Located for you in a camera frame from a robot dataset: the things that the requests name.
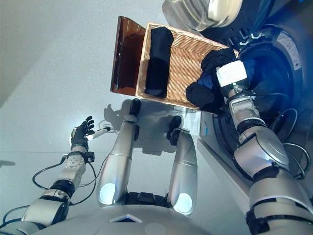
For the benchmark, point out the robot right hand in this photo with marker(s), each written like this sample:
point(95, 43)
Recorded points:
point(231, 73)

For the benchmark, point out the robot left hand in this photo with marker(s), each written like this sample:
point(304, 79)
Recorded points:
point(79, 137)

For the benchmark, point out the black garment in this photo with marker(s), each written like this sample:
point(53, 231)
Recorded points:
point(200, 98)
point(159, 63)

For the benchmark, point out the robot right silver arm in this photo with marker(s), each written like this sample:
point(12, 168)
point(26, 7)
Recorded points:
point(264, 156)

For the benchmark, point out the robot left silver arm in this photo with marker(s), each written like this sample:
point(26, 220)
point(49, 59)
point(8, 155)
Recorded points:
point(56, 193)

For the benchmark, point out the grey front-load washing machine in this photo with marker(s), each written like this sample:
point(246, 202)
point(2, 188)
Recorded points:
point(298, 36)

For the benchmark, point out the brown wicker laundry basket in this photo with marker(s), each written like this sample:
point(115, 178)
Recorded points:
point(188, 61)

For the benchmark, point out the round glass washer door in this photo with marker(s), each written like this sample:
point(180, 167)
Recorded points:
point(215, 12)

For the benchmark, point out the dark brown wooden stool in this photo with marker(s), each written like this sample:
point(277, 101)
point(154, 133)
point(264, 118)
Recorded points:
point(127, 58)

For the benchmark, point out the robot grey torso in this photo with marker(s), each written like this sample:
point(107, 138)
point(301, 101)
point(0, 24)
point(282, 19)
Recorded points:
point(146, 222)

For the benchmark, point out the robot right leg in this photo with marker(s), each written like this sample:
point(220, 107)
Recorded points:
point(183, 176)

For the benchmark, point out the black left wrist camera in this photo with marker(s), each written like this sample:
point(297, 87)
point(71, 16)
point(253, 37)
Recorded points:
point(90, 157)

